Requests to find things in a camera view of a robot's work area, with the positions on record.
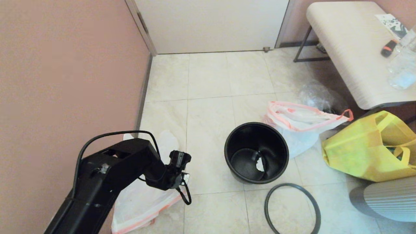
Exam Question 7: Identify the white door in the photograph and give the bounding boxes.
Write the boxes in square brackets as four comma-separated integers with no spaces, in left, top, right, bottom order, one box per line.
[134,0,290,54]

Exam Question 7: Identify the black and orange small device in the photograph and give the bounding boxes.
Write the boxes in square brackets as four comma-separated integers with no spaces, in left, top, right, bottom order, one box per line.
[381,39,397,58]

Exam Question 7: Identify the yellow tote bag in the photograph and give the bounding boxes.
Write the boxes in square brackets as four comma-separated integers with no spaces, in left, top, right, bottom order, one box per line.
[321,110,416,182]

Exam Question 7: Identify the white bag orange drawstring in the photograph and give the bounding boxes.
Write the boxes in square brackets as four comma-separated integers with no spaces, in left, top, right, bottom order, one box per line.
[263,100,355,159]
[111,130,186,234]

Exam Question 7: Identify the grey ribbed round object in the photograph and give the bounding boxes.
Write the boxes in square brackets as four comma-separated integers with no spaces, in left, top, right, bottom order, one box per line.
[349,176,416,223]

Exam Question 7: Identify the black trash bin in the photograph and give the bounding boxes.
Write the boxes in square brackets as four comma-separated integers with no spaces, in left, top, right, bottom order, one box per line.
[224,122,290,185]

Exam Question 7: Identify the black and white leaflet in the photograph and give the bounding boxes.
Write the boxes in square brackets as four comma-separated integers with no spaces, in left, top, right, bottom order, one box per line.
[375,13,408,39]

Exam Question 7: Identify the clear plastic bottle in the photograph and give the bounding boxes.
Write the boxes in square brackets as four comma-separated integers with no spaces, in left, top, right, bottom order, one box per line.
[387,28,416,90]

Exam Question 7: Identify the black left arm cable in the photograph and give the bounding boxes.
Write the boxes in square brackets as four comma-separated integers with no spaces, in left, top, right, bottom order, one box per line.
[72,130,192,206]

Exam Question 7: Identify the beige table with metal legs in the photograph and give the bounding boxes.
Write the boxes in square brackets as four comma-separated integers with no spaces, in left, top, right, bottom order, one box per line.
[293,1,416,110]

